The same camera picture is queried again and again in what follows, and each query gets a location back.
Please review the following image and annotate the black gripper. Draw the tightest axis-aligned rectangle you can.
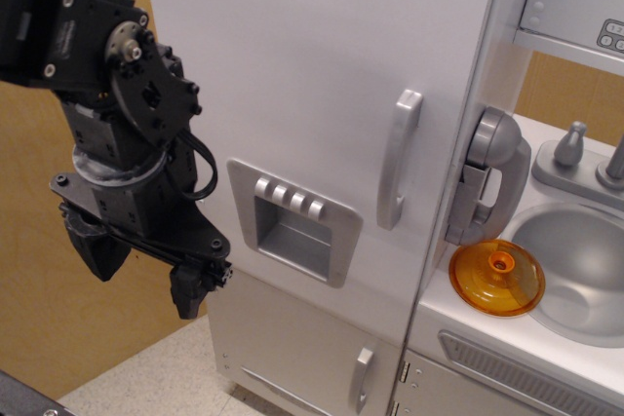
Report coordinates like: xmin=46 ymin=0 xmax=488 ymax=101
xmin=50 ymin=150 xmax=231 ymax=320

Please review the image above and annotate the white toy fridge door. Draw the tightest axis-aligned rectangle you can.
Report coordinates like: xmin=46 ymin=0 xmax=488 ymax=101
xmin=151 ymin=0 xmax=490 ymax=344

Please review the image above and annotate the silver fridge door handle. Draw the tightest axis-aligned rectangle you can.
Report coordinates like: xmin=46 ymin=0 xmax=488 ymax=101
xmin=376 ymin=89 xmax=423 ymax=231

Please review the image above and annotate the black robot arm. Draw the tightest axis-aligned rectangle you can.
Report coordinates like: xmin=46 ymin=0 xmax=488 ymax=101
xmin=1 ymin=0 xmax=231 ymax=320

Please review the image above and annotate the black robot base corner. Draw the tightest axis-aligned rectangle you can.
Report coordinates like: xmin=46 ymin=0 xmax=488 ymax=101
xmin=1 ymin=372 xmax=67 ymax=416

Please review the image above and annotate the white lower freezer door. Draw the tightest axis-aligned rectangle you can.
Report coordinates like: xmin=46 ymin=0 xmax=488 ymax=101
xmin=208 ymin=272 xmax=401 ymax=415

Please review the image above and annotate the silver ice dispenser panel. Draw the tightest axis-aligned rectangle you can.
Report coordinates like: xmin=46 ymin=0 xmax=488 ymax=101
xmin=226 ymin=159 xmax=363 ymax=288

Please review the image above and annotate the orange transparent pot lid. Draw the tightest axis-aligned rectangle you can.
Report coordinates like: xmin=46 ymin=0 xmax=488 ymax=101
xmin=448 ymin=239 xmax=546 ymax=317

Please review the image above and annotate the grey toy telephone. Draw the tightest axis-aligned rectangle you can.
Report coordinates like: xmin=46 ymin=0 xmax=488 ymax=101
xmin=445 ymin=107 xmax=531 ymax=246

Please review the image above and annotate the white toy kitchen cabinet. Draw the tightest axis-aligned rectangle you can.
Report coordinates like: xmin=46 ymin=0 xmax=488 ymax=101
xmin=389 ymin=0 xmax=623 ymax=415

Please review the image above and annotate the silver toy sink basin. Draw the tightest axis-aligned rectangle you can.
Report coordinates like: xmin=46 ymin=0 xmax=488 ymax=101
xmin=501 ymin=203 xmax=623 ymax=348

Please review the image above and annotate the grey toy faucet set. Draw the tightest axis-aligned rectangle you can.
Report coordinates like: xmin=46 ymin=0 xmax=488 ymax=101
xmin=531 ymin=121 xmax=623 ymax=210

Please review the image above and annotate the grey oven vent panel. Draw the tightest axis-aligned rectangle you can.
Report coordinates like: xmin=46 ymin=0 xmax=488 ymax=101
xmin=438 ymin=330 xmax=623 ymax=415

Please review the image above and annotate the silver lower door handle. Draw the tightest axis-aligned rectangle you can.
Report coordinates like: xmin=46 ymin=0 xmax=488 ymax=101
xmin=349 ymin=347 xmax=374 ymax=415

